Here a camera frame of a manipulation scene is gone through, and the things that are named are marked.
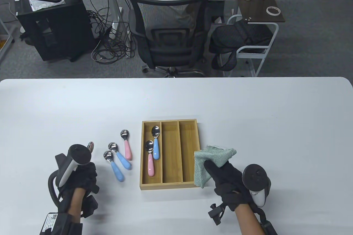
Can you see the person's left hand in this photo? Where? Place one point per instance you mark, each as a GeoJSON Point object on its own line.
{"type": "Point", "coordinates": [84, 175]}

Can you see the person's right hand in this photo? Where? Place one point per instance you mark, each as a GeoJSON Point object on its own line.
{"type": "Point", "coordinates": [229, 185]}

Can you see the black white controller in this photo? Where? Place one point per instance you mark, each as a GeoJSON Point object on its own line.
{"type": "Point", "coordinates": [256, 177]}
{"type": "Point", "coordinates": [78, 153]}

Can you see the green fish scale cleaning cloth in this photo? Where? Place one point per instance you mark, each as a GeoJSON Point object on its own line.
{"type": "Point", "coordinates": [209, 153]}

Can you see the person's left forearm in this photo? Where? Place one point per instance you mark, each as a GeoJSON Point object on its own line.
{"type": "Point", "coordinates": [75, 204]}

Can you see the person's right forearm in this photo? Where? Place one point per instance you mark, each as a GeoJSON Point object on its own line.
{"type": "Point", "coordinates": [249, 222]}

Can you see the wooden cutlery tray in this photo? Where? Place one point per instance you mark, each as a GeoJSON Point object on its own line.
{"type": "Point", "coordinates": [171, 157]}

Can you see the black cabinet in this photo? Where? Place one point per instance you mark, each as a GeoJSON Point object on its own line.
{"type": "Point", "coordinates": [58, 31]}

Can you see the black bag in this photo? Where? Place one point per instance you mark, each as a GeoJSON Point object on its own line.
{"type": "Point", "coordinates": [237, 36]}

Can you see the black mesh office chair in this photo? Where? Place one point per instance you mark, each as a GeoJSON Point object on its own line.
{"type": "Point", "coordinates": [168, 45]}

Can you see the silver foil bag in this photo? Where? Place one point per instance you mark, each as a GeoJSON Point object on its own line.
{"type": "Point", "coordinates": [41, 5]}

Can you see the white tape roll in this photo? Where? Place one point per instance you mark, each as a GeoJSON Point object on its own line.
{"type": "Point", "coordinates": [273, 10]}

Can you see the brown white side table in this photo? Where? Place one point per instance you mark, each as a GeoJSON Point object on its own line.
{"type": "Point", "coordinates": [266, 0]}

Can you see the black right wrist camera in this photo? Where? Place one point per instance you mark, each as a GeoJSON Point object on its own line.
{"type": "Point", "coordinates": [216, 214]}

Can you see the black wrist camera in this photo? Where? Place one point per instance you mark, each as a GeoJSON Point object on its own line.
{"type": "Point", "coordinates": [216, 214]}
{"type": "Point", "coordinates": [60, 225]}

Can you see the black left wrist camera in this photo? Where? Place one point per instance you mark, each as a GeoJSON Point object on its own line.
{"type": "Point", "coordinates": [60, 225]}

